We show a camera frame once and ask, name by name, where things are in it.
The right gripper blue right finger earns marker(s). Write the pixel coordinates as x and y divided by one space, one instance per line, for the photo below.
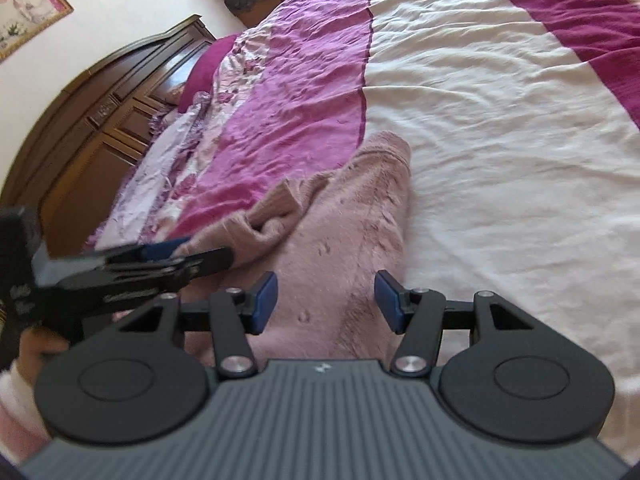
416 315

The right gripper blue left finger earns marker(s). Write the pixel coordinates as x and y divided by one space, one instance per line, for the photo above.
235 314

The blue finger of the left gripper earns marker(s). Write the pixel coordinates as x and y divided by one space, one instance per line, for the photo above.
162 250

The pink knitted cardigan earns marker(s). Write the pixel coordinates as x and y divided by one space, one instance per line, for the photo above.
325 237

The person's left hand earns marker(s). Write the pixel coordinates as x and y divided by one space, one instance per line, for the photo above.
37 346

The dark wooden headboard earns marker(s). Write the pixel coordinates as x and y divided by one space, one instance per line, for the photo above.
72 163

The magenta pillow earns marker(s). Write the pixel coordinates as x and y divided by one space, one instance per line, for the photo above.
202 74

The purple white striped bedspread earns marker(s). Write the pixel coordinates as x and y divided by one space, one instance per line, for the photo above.
523 121

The framed wall picture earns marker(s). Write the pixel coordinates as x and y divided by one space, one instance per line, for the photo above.
22 20

